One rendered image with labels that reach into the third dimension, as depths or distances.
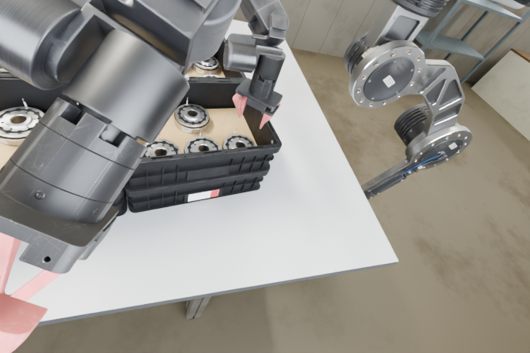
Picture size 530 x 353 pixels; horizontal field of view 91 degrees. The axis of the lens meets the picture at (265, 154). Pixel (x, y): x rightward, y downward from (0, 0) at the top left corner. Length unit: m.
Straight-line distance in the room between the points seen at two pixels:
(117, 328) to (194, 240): 0.75
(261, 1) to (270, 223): 0.60
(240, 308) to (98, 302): 0.85
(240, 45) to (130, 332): 1.23
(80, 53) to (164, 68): 0.05
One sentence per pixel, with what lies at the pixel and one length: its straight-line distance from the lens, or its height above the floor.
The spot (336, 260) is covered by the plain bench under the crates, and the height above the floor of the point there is 0.70.
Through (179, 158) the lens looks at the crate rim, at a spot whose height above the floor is 0.93.
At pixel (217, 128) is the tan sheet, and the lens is 0.85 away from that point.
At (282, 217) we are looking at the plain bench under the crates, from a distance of 0.87.
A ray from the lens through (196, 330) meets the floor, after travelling 1.43.
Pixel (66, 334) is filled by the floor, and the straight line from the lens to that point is 1.48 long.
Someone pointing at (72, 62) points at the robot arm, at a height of 1.30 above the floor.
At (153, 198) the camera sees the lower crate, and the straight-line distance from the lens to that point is 0.76.
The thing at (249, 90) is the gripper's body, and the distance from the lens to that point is 0.63.
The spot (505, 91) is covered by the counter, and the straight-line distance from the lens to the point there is 5.40.
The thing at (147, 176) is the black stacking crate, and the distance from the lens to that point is 0.67.
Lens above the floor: 1.41
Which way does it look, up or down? 46 degrees down
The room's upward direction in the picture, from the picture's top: 24 degrees clockwise
